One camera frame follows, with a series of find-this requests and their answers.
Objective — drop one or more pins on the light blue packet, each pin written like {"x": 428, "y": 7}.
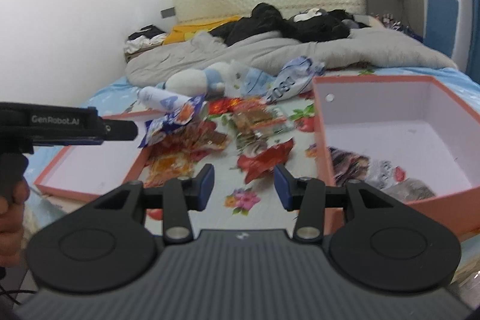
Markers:
{"x": 257, "y": 80}

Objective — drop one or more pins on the grey wall panel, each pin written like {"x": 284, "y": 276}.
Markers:
{"x": 168, "y": 12}

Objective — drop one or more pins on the pink cardboard box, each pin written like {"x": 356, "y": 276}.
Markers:
{"x": 375, "y": 117}

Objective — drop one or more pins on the white blue plush toy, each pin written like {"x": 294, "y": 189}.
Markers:
{"x": 191, "y": 80}

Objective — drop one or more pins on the person's left hand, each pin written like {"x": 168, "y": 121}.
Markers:
{"x": 11, "y": 218}

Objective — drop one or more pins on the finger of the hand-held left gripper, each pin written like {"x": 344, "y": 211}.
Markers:
{"x": 120, "y": 130}

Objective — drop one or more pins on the pink box lid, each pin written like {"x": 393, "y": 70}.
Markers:
{"x": 93, "y": 166}

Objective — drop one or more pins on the white blue crumpled bag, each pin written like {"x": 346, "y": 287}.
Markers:
{"x": 288, "y": 80}

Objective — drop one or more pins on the black clothes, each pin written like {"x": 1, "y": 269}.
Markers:
{"x": 270, "y": 24}

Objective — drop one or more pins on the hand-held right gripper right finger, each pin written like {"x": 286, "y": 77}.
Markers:
{"x": 282, "y": 187}

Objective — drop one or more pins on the grey brown snack packet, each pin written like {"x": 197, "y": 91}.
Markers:
{"x": 410, "y": 190}

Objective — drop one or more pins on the blue white snack packet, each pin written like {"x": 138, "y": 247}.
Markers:
{"x": 168, "y": 125}

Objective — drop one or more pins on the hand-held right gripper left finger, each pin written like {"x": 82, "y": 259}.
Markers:
{"x": 207, "y": 185}

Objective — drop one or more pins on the floral bed sheet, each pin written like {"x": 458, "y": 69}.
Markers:
{"x": 232, "y": 177}

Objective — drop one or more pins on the brown orange snack packet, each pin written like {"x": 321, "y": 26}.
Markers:
{"x": 202, "y": 140}

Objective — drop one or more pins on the small clear snack packet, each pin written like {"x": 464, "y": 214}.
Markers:
{"x": 251, "y": 143}

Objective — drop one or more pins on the dark striped snack packet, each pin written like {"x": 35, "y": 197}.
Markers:
{"x": 347, "y": 164}

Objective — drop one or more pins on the yellow cloth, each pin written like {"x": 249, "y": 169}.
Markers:
{"x": 183, "y": 31}

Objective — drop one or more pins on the clear green snack packet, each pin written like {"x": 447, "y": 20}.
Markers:
{"x": 262, "y": 121}

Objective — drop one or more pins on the red gold snack packet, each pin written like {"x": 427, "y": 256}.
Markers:
{"x": 225, "y": 105}

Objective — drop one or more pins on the blue chair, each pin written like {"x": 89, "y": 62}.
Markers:
{"x": 442, "y": 24}

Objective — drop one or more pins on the white red snack packet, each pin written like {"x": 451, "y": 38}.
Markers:
{"x": 386, "y": 172}

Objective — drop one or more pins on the grey blanket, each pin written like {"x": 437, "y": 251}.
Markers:
{"x": 255, "y": 50}

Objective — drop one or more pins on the white spray bottle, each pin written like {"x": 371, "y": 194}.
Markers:
{"x": 161, "y": 100}

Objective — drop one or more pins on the pile of folded clothes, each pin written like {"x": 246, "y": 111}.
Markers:
{"x": 144, "y": 37}

